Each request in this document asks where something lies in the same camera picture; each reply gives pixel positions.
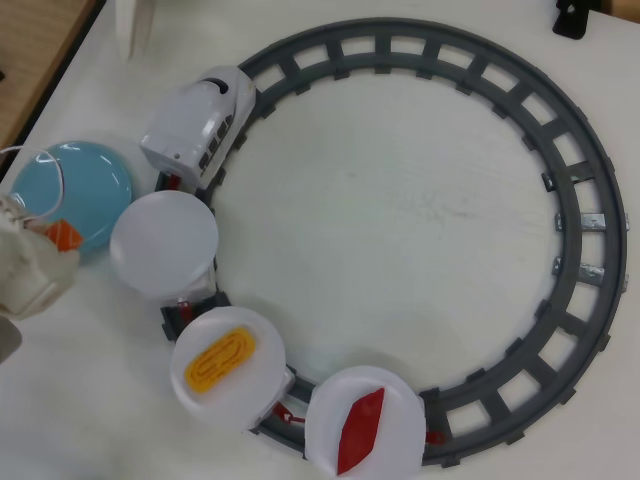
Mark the orange salmon sushi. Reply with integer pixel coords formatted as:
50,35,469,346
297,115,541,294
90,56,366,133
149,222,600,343
42,218,84,252

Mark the blue round dish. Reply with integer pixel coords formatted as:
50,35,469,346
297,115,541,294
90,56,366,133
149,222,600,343
9,140,134,256

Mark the white post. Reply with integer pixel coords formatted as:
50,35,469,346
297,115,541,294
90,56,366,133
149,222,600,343
113,0,151,59

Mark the grey circular toy train track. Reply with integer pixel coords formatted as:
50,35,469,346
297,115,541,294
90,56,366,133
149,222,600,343
154,18,629,471

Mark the white Shinkansen toy locomotive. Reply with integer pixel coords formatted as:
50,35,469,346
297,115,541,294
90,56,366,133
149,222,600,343
138,64,259,189

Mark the brown wooden desk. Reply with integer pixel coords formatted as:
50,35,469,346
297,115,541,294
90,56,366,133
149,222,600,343
0,0,106,171

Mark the black clamp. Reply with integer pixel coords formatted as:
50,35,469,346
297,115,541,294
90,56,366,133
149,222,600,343
552,0,591,40

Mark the red tuna sushi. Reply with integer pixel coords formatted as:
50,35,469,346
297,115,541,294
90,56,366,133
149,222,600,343
335,387,387,476

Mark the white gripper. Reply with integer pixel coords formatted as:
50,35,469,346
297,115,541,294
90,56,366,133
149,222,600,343
0,194,81,321

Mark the yellow egg sushi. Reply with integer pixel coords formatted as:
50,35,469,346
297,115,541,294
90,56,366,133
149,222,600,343
183,324,259,396

